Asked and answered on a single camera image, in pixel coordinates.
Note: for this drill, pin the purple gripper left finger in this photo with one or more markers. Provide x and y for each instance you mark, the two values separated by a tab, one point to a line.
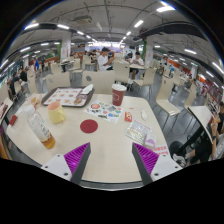
70	166

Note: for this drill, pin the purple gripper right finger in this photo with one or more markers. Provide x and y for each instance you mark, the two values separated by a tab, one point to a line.
151	165

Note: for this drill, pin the pink white leaflet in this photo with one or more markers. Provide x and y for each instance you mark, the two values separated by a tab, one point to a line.
161	150

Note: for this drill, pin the clear plastic bag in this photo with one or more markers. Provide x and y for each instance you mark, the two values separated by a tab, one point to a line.
137	131

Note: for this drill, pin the red round coaster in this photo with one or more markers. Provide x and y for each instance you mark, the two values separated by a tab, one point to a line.
89	126

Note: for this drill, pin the small white wrapper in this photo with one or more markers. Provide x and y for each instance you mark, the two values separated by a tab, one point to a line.
144	115

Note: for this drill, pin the yellow plastic cup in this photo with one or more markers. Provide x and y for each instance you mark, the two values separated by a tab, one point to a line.
56	112

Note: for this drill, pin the plastic bottle with amber drink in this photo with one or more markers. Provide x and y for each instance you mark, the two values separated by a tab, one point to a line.
39	128

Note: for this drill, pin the small red sauce packet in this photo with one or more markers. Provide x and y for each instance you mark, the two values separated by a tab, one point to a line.
128	116

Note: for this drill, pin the person seated right edge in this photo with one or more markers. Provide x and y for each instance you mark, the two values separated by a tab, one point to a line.
208	149

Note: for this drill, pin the colourful printed flyer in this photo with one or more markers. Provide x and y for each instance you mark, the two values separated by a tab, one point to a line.
105	111

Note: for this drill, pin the brown food tray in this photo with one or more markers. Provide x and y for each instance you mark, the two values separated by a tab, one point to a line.
68	97

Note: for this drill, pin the neighbouring table right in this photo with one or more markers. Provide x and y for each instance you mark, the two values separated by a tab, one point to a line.
203	116

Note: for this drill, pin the white crumpled napkin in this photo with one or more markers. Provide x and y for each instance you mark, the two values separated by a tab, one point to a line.
87	89

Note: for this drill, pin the red paper cup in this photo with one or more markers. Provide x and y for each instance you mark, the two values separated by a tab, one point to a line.
118	92

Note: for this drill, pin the beige chair left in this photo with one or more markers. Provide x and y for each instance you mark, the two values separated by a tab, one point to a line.
57	80

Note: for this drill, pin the beige chair back right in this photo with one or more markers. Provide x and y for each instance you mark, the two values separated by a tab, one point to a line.
147	80

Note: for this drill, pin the beige chair behind table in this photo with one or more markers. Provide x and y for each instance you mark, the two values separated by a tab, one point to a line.
102	81

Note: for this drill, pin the beige chair centre back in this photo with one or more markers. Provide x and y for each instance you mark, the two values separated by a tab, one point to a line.
121	71

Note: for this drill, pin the person in black left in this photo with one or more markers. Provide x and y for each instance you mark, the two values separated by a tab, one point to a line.
15	85

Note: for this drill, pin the seated person white shirt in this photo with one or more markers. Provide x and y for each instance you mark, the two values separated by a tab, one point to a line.
137	60

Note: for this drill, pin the man in white shirt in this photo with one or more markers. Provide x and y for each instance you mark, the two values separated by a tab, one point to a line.
104	62

